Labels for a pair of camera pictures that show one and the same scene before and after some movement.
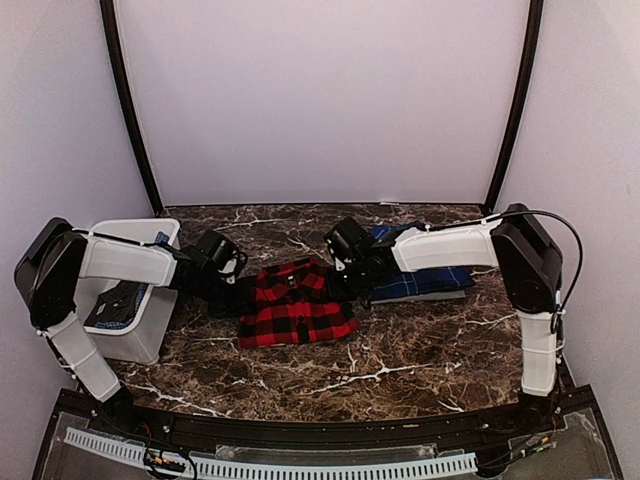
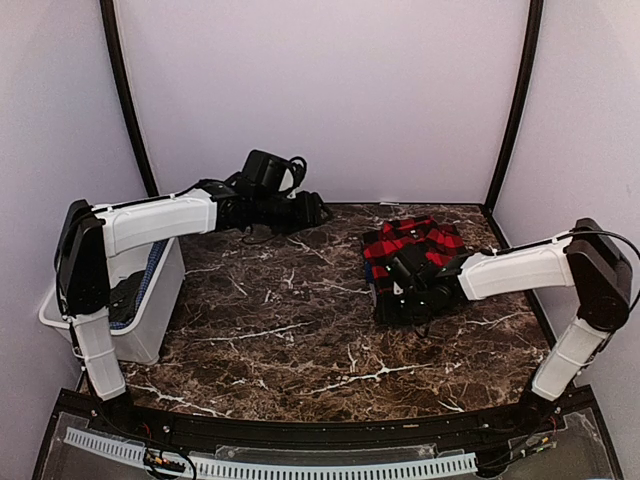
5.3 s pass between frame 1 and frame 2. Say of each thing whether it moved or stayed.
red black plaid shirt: moved
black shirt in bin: stayed
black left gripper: moved
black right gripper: moved
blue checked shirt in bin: stayed
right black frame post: stayed
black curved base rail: stayed
